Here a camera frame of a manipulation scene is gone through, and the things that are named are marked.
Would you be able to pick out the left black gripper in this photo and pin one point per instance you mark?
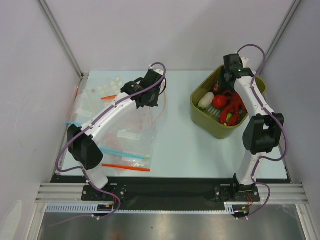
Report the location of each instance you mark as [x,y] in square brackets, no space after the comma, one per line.
[154,103]

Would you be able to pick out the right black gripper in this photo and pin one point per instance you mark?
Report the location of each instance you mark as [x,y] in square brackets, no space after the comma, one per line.
[222,81]

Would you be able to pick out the red toy lobster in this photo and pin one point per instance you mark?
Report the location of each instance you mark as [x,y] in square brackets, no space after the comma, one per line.
[236,105]

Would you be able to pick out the clear red-zipper bag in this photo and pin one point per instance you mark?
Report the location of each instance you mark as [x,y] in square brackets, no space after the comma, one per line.
[139,121]

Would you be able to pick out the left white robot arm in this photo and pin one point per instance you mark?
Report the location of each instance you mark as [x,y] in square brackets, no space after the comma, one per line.
[83,141]

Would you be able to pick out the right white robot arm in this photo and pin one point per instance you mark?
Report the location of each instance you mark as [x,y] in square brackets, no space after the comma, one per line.
[264,130]

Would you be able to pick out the bag with blue zipper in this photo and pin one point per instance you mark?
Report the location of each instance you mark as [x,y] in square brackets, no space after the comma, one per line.
[131,141]

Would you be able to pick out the bag with white pieces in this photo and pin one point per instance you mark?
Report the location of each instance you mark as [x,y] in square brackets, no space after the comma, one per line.
[107,86]

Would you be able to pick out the bag with orange zipper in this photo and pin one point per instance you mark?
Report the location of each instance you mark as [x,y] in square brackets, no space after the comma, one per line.
[121,162]

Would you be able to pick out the far left blue-zipper bag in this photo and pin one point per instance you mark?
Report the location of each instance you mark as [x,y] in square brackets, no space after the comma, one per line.
[87,105]

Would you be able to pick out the dark red toy peach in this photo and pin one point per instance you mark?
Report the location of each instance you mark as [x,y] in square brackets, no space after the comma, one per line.
[216,89]

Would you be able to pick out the red toy tomato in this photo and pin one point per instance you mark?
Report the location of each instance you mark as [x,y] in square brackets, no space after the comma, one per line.
[219,101]

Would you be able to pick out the white toy egg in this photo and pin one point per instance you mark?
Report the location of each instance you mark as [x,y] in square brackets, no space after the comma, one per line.
[206,100]

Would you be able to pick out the olive green plastic bin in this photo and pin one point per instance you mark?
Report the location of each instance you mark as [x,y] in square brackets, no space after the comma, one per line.
[211,110]

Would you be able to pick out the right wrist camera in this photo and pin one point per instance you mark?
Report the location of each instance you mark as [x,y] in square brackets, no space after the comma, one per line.
[245,62]

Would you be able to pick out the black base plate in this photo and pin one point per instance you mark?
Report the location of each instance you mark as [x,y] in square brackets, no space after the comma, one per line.
[163,193]

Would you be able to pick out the aluminium frame rail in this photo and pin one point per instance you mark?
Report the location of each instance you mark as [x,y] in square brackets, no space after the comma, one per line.
[286,194]

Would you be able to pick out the white cable duct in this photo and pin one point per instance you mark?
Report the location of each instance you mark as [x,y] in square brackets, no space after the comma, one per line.
[86,208]

